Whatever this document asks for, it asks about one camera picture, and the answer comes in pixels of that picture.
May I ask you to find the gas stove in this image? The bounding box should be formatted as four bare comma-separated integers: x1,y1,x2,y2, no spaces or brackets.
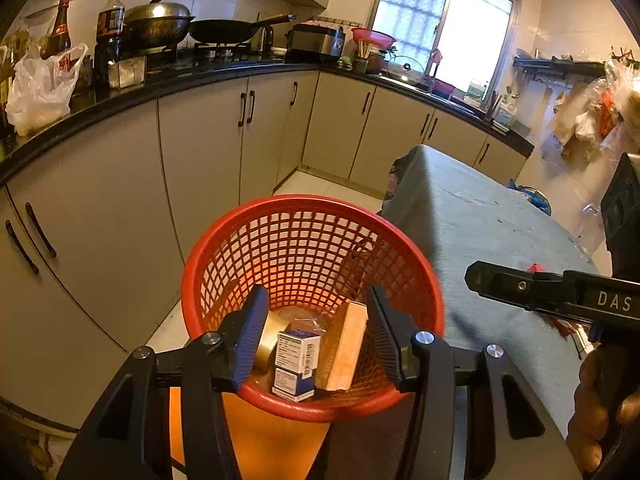
150,42,281,68

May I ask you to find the metal wok lid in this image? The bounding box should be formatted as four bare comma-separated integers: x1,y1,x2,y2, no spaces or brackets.
124,0,193,23

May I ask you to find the dark soy sauce bottle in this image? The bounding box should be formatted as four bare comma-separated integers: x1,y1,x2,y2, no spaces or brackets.
94,0,126,88

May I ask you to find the blue plastic bag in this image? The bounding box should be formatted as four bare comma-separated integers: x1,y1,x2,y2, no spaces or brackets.
510,180,551,216

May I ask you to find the steel wok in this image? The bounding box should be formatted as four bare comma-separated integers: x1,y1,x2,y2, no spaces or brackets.
122,15,196,52

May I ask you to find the black wall rack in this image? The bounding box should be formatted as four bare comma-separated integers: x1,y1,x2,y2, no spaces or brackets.
514,55,608,83

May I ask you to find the wooden block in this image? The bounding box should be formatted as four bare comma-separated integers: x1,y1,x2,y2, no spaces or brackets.
325,302,370,392

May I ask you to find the clear plastic bag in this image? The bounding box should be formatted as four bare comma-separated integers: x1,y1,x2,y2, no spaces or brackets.
575,202,606,256

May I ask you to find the steel kettle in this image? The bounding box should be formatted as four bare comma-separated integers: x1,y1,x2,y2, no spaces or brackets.
252,25,275,53

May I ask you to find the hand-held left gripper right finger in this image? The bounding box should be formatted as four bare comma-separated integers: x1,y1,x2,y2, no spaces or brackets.
367,285,583,480

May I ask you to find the wall hook rail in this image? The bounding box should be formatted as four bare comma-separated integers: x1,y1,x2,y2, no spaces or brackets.
305,17,363,28

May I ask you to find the clear plastic wrap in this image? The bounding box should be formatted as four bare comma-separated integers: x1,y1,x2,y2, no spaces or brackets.
285,307,341,336

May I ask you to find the red colander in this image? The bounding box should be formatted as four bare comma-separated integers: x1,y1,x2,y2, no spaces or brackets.
351,27,397,46

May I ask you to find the black and silver rice cooker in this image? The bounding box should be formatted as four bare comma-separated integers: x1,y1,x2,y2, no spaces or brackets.
285,24,347,63

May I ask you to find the kitchen window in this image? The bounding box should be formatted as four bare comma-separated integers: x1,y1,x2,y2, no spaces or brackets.
370,0,523,106

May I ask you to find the red plastic mesh basket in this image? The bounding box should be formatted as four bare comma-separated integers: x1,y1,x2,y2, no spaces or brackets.
181,195,447,423

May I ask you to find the gold tape roll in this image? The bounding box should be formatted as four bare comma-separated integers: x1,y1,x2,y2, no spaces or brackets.
252,310,296,373

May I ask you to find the glass pot lid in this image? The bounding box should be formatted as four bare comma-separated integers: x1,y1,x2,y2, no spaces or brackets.
387,54,426,86

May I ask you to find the clear plastic jug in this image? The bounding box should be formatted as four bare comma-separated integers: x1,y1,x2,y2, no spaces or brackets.
492,95,519,133

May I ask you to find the white plastic bag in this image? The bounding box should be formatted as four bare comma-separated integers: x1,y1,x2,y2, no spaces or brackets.
5,42,90,136

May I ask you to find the cooking oil bottle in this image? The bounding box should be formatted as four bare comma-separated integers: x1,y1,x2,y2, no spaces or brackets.
0,35,26,131

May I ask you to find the square metal container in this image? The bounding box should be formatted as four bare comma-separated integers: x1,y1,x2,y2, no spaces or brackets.
107,56,147,90

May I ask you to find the orange stool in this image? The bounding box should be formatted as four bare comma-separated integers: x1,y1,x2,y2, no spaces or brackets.
170,385,333,480

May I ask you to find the black frying pan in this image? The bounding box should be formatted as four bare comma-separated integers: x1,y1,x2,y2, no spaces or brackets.
189,14,298,45

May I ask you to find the black kitchen countertop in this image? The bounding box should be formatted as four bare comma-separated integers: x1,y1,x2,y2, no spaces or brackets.
0,57,535,186

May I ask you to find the bunch of hanging plastic bags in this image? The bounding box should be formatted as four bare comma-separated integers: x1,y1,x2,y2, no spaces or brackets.
550,60,640,161

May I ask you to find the dark floral cloth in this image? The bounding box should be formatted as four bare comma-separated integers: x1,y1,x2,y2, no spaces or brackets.
385,155,416,201

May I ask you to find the white and blue small box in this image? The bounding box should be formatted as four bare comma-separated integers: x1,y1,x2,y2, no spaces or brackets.
274,329,322,378
272,367,316,403

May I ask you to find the green label bottle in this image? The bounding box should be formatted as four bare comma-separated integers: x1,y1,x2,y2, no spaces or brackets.
465,80,488,108

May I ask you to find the person's right hand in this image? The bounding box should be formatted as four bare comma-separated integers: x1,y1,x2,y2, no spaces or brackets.
565,347,640,473

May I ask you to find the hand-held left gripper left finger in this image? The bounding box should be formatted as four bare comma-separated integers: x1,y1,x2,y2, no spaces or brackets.
56,284,271,480

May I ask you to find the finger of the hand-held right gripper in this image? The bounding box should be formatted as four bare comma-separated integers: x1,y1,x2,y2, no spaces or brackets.
464,260,640,328

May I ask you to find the row of beige cabinet doors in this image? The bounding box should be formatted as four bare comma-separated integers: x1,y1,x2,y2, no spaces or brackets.
0,70,528,431

